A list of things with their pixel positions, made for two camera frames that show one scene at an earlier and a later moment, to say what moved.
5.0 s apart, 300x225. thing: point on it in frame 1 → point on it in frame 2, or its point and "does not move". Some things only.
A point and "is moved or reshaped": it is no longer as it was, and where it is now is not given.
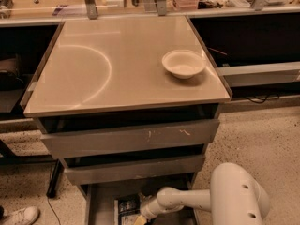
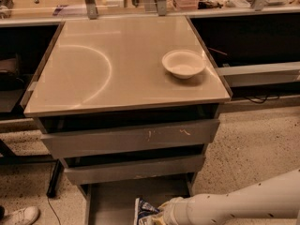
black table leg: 55,179 does not move
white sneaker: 28,216 does not move
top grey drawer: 153,137 does not move
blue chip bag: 128,208 is moved or reshaped
